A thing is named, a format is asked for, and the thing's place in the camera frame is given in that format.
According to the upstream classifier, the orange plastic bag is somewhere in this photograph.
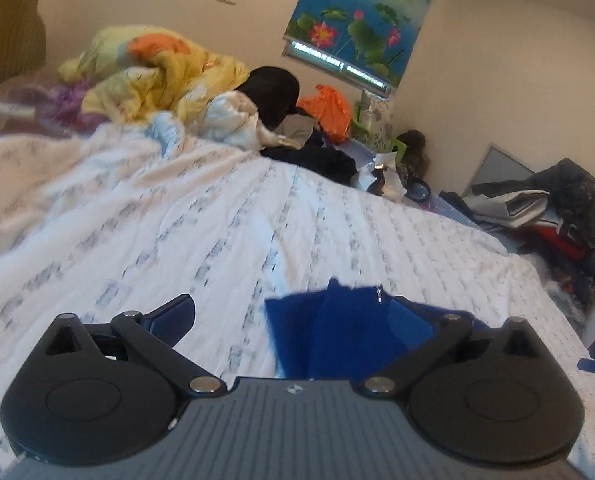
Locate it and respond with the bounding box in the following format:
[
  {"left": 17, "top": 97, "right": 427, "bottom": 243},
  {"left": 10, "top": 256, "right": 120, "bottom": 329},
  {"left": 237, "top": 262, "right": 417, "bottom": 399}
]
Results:
[{"left": 296, "top": 85, "right": 353, "bottom": 144}]

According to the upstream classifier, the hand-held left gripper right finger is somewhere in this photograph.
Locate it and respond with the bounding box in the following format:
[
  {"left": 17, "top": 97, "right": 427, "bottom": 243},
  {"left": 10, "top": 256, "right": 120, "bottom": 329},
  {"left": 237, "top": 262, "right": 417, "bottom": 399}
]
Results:
[{"left": 361, "top": 297, "right": 549, "bottom": 399}]

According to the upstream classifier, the green plastic chair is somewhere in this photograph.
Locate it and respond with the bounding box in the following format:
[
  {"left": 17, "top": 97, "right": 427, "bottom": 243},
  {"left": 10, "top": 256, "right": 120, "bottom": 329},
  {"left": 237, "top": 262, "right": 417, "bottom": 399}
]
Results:
[{"left": 351, "top": 104, "right": 409, "bottom": 162}]

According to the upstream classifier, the purple cloth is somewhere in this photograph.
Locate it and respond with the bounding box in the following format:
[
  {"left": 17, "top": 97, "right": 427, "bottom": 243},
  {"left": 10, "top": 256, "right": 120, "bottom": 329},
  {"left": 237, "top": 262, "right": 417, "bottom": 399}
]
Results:
[{"left": 5, "top": 84, "right": 109, "bottom": 137}]

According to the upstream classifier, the grey garment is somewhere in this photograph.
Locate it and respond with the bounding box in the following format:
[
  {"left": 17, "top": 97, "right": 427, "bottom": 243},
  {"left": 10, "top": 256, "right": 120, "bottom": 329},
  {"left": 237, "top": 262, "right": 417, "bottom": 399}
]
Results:
[{"left": 280, "top": 114, "right": 319, "bottom": 145}]

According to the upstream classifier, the dark navy garment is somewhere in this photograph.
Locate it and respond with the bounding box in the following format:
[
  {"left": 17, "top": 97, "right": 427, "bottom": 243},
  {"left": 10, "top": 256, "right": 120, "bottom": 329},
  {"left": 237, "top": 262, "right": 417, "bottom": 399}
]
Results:
[{"left": 262, "top": 130, "right": 359, "bottom": 187}]

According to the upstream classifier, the white crumpled quilt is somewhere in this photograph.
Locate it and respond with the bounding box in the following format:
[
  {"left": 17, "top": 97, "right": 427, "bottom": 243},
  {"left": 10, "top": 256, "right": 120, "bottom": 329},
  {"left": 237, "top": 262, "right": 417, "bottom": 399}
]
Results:
[{"left": 202, "top": 92, "right": 289, "bottom": 152}]

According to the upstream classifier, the lotus print window blind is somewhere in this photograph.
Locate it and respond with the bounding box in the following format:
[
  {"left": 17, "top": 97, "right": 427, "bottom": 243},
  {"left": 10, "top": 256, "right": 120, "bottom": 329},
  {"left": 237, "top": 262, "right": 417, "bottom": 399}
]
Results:
[{"left": 282, "top": 0, "right": 443, "bottom": 97}]

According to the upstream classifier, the brown plush toy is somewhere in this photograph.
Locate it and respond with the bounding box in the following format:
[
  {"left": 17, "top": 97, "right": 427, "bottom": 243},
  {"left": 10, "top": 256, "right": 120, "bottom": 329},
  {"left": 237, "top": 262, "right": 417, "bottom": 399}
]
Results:
[{"left": 395, "top": 130, "right": 429, "bottom": 182}]

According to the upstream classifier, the grey board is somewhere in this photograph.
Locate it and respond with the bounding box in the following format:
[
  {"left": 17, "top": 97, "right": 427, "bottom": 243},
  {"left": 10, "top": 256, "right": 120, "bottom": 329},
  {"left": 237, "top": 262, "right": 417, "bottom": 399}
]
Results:
[{"left": 469, "top": 145, "right": 539, "bottom": 197}]

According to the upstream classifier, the pile of mixed clothes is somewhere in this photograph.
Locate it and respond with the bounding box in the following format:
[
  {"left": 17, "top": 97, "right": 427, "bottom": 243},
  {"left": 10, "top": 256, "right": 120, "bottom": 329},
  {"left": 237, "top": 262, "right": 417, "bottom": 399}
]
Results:
[{"left": 440, "top": 157, "right": 595, "bottom": 307}]

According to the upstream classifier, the white printed bed sheet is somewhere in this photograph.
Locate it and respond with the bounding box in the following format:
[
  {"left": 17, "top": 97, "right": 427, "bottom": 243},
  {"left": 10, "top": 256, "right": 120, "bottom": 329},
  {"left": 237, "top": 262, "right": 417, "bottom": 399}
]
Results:
[{"left": 0, "top": 122, "right": 595, "bottom": 480}]

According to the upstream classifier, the black hat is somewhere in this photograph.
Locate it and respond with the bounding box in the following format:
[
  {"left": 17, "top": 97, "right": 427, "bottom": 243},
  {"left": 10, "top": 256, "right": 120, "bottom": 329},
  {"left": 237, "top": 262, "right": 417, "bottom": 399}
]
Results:
[{"left": 236, "top": 66, "right": 301, "bottom": 129}]

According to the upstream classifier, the white crumpled plastic bag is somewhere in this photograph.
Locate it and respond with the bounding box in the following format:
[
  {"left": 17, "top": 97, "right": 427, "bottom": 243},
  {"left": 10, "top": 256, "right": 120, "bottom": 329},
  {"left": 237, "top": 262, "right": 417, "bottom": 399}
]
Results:
[{"left": 356, "top": 152, "right": 404, "bottom": 197}]

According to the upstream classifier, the floral pillow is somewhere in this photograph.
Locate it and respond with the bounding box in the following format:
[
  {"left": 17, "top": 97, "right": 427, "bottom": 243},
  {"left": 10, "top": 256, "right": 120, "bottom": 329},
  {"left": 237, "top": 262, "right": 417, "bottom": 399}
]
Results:
[{"left": 360, "top": 89, "right": 396, "bottom": 147}]

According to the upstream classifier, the yellow patterned quilt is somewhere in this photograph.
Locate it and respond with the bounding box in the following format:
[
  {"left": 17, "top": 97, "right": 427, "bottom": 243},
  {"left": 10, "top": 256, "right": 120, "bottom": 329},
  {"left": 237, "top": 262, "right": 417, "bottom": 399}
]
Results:
[{"left": 59, "top": 25, "right": 251, "bottom": 124}]

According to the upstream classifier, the blue beaded sweater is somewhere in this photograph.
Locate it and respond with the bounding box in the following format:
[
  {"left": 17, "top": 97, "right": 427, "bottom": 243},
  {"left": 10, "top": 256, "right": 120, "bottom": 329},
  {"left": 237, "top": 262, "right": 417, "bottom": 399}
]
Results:
[{"left": 264, "top": 277, "right": 441, "bottom": 382}]

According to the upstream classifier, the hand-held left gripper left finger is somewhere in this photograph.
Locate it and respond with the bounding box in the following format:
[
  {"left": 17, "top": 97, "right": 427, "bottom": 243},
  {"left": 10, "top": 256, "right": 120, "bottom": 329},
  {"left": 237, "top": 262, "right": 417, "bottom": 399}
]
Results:
[{"left": 44, "top": 294, "right": 226, "bottom": 399}]

